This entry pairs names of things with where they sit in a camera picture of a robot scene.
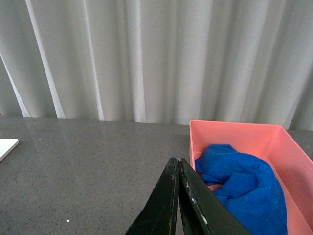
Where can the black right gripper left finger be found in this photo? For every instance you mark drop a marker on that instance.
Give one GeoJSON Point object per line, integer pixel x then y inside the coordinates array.
{"type": "Point", "coordinates": [159, 216]}

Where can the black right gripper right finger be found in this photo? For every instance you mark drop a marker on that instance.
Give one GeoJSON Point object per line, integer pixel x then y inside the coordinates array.
{"type": "Point", "coordinates": [201, 212]}

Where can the blue microfiber cloth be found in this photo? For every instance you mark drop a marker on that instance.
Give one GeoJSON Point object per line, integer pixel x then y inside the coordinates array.
{"type": "Point", "coordinates": [249, 189]}

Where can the pink plastic bin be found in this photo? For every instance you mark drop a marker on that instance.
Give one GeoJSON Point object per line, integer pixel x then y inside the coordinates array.
{"type": "Point", "coordinates": [271, 143]}

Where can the white pleated curtain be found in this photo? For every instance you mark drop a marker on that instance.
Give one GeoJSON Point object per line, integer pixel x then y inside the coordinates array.
{"type": "Point", "coordinates": [158, 61]}

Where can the white towel rack stand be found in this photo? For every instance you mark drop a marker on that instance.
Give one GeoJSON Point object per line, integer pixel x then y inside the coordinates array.
{"type": "Point", "coordinates": [6, 146]}

